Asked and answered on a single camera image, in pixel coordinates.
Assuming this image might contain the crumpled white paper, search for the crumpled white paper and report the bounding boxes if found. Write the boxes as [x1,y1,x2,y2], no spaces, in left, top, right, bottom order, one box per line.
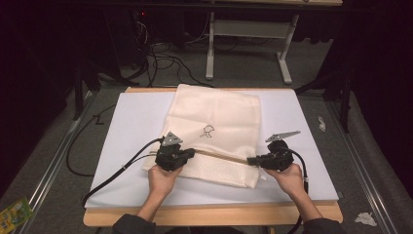
[354,212,378,227]

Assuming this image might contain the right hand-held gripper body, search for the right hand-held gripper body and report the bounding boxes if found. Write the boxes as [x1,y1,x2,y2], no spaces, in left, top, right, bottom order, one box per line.
[259,130,302,173]

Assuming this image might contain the white foam board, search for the white foam board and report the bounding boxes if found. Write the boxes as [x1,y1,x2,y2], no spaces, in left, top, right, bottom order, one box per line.
[85,89,340,210]

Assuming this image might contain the cream mesh laundry bag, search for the cream mesh laundry bag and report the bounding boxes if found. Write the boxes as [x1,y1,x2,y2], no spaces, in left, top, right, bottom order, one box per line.
[141,83,268,189]

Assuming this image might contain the metal floor rail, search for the metal floor rail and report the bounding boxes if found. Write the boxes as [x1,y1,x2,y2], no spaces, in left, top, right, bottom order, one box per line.
[14,91,98,234]
[325,100,402,234]

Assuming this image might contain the person's left hand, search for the person's left hand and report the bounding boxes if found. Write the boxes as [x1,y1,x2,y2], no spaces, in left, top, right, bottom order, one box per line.
[147,163,183,199]

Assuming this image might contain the black stand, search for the black stand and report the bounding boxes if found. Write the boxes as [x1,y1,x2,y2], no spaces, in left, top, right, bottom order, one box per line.
[71,48,137,122]
[294,67,356,135]

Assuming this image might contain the black floor cables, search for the black floor cables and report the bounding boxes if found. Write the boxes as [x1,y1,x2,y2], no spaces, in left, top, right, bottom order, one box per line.
[96,19,215,89]

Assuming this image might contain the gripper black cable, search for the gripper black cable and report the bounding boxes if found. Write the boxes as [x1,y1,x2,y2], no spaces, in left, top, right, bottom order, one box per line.
[80,136,165,208]
[281,145,310,234]

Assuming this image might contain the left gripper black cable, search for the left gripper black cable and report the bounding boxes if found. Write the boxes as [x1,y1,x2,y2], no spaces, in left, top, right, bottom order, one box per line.
[80,136,165,208]

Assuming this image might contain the person's right hand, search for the person's right hand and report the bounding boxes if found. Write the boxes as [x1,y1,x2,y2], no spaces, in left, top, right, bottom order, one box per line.
[262,162,310,199]

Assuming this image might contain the wooden table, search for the wooden table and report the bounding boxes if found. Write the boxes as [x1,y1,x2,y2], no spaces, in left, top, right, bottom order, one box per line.
[83,86,344,228]

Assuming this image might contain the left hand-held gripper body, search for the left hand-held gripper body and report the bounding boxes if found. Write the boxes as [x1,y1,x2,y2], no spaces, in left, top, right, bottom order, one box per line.
[154,131,190,173]

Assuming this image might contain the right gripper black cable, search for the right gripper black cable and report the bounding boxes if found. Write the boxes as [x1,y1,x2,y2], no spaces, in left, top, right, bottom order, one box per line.
[281,145,310,234]

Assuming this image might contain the green yellow packet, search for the green yellow packet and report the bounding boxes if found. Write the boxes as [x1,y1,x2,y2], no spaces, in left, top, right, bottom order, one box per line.
[0,197,35,234]

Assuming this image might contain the white metal desk frame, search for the white metal desk frame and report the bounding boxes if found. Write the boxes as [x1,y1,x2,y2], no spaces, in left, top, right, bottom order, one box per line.
[205,11,300,86]

